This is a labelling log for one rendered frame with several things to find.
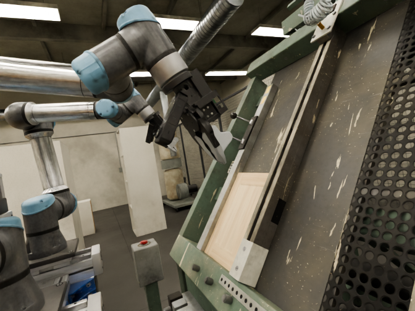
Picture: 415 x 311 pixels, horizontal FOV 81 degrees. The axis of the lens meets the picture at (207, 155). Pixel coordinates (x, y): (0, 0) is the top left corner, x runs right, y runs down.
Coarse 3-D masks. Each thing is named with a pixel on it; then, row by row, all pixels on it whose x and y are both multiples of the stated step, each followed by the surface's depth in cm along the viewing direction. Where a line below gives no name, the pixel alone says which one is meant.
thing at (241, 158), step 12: (264, 108) 130; (252, 132) 125; (252, 144) 125; (240, 156) 122; (240, 168) 121; (228, 180) 120; (228, 192) 118; (216, 204) 119; (216, 216) 114; (204, 228) 116; (204, 240) 111
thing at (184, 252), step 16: (176, 240) 135; (176, 256) 125; (192, 256) 111; (208, 256) 103; (192, 272) 104; (208, 272) 94; (224, 272) 86; (208, 288) 89; (224, 288) 82; (240, 288) 76; (224, 304) 78; (240, 304) 73; (272, 304) 67
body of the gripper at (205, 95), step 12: (192, 72) 52; (168, 84) 49; (180, 84) 51; (192, 84) 52; (204, 84) 53; (192, 96) 52; (204, 96) 50; (192, 108) 50; (204, 108) 52; (216, 108) 52; (192, 120) 50; (204, 120) 50; (192, 132) 54
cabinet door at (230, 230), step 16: (240, 176) 117; (256, 176) 105; (240, 192) 110; (256, 192) 100; (224, 208) 115; (240, 208) 104; (224, 224) 108; (240, 224) 98; (224, 240) 102; (240, 240) 93; (224, 256) 96
